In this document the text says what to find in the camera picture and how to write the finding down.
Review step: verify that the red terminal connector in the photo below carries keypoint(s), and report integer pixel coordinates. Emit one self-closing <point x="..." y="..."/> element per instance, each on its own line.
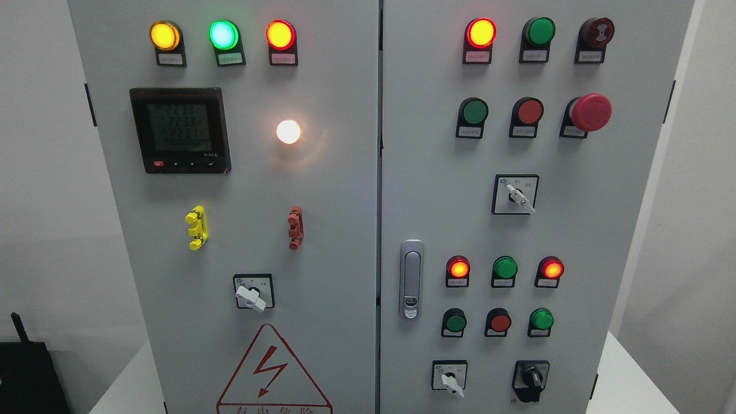
<point x="296" y="227"/>

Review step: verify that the red lit indicator lower left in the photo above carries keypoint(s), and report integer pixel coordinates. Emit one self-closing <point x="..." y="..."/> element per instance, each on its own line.
<point x="457" y="272"/>

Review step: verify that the white lit indicator light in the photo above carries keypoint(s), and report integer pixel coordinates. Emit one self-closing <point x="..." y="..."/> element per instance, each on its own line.
<point x="288" y="131"/>

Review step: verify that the green push button upper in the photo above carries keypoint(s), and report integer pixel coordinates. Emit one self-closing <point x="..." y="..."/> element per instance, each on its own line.
<point x="472" y="114"/>

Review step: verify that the grey left cabinet door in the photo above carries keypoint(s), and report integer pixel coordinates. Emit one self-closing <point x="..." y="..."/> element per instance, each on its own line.
<point x="324" y="292"/>

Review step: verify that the grey cabinet door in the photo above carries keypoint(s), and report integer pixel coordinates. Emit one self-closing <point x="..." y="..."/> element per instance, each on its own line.
<point x="439" y="188"/>
<point x="324" y="292"/>

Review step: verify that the green indicator lower middle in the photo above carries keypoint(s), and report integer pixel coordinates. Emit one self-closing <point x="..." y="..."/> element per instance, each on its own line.
<point x="504" y="272"/>

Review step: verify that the grey right cabinet door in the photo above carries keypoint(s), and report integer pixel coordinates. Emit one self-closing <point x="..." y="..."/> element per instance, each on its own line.
<point x="439" y="188"/>

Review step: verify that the yellow terminal connector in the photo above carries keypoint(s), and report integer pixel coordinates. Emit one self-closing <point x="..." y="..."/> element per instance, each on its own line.
<point x="198" y="229"/>

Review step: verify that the red push button lower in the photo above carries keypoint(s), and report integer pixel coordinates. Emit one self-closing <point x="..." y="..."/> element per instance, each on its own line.
<point x="498" y="322"/>

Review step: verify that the red push button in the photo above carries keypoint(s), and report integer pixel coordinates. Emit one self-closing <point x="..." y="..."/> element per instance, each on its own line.
<point x="526" y="114"/>
<point x="498" y="322"/>

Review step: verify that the red push button upper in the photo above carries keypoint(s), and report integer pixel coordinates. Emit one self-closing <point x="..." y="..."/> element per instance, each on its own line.
<point x="526" y="114"/>

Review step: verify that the red lit indicator lower right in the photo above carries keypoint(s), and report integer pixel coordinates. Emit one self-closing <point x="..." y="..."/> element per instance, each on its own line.
<point x="549" y="272"/>

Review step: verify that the red lit indicator light left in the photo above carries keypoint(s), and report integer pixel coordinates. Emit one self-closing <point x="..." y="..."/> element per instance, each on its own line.
<point x="281" y="38"/>

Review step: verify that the red electrical warning sticker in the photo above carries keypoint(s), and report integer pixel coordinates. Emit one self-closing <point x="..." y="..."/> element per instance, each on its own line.
<point x="271" y="379"/>

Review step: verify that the black digital power meter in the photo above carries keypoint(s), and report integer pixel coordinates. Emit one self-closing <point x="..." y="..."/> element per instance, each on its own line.
<point x="181" y="130"/>

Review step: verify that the bright green push button lower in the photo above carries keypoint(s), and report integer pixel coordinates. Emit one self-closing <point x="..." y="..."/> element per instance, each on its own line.
<point x="540" y="323"/>

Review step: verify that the red lit indicator top right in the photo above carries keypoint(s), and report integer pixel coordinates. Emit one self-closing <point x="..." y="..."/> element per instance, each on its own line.
<point x="478" y="41"/>

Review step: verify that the green lit indicator light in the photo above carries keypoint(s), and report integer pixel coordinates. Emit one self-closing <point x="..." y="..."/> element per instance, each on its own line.
<point x="227" y="43"/>

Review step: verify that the red emergency stop button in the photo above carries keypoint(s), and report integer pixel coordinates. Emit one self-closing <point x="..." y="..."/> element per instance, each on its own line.
<point x="585" y="114"/>

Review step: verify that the green indicator top right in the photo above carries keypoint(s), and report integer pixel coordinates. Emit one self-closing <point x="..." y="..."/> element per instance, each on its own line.
<point x="537" y="34"/>

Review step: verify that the yellow indicator light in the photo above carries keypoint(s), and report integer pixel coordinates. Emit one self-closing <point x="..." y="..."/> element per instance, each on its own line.
<point x="168" y="41"/>

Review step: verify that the dark red buzzer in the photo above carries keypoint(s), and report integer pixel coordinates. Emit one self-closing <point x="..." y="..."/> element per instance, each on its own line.
<point x="593" y="37"/>

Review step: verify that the black box with antenna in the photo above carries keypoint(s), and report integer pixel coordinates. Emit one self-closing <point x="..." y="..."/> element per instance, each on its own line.
<point x="29" y="382"/>

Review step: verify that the silver door lock handle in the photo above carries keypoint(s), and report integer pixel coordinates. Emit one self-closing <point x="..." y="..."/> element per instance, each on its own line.
<point x="412" y="255"/>

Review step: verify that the white selector switch left door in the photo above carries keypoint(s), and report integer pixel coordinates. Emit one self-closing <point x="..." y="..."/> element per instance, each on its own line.
<point x="254" y="291"/>

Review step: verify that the white selector switch upper right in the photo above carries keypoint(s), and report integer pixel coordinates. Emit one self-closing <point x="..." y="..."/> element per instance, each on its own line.
<point x="514" y="194"/>

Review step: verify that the white selector switch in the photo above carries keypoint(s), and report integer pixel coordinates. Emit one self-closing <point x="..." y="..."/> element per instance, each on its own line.
<point x="514" y="194"/>
<point x="450" y="375"/>

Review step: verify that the white selector switch bottom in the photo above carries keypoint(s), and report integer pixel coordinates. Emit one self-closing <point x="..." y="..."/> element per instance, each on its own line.
<point x="450" y="375"/>

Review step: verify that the black knob selector switch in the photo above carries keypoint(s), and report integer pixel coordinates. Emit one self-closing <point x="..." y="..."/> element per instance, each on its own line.
<point x="529" y="379"/>

